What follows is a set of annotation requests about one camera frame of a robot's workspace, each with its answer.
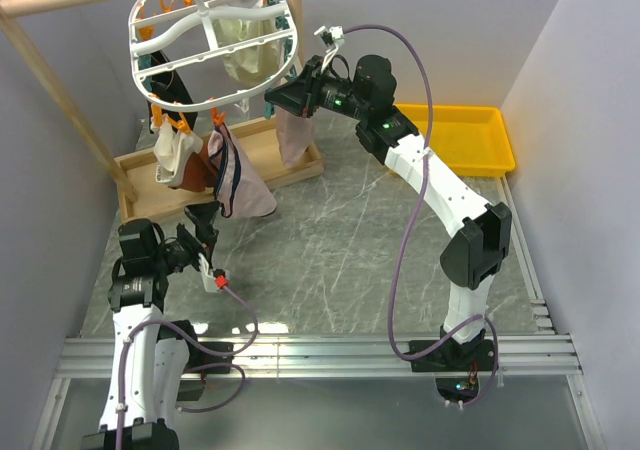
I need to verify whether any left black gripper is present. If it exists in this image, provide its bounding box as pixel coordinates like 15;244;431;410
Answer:
152;200;219;275

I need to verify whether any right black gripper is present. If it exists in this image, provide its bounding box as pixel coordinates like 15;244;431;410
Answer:
266;57;370;122

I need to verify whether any teal clothes peg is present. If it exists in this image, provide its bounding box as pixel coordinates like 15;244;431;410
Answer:
264;100;275;119

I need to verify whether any pink underwear navy trim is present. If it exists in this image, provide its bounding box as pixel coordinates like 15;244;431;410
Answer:
208;124;277;219

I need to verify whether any orange clothes peg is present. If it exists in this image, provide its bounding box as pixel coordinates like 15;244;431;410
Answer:
210;107;226;129

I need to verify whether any white clip hanger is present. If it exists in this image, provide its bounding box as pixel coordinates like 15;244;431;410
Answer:
128;0;299;112

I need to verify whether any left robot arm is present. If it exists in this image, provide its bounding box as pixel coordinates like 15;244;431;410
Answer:
81;202;233;449

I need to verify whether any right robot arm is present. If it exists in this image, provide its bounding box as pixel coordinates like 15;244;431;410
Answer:
265;55;512;372

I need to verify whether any pale green underwear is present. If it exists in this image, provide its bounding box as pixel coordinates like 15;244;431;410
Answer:
214;19;281;87

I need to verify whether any white cream underwear left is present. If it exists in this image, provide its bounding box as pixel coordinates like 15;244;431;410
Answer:
150;120;203;189

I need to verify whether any black underwear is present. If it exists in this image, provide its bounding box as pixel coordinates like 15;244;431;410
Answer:
150;51;197;130

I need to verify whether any wooden drying rack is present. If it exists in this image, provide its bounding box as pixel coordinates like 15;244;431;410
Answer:
1;0;302;222

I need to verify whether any yellow plastic tray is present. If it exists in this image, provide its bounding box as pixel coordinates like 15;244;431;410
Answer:
382;104;516;178

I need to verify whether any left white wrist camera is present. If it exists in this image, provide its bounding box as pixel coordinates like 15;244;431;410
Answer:
198;253;228;294

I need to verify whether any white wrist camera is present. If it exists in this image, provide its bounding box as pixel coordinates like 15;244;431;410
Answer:
314;25;344;72
198;253;228;294

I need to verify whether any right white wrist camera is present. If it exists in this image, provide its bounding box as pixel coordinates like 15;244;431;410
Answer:
314;25;344;72

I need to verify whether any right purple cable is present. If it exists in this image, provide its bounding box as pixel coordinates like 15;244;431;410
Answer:
342;23;500;405

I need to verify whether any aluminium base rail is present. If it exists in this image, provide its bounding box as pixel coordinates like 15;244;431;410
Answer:
47;333;606;449

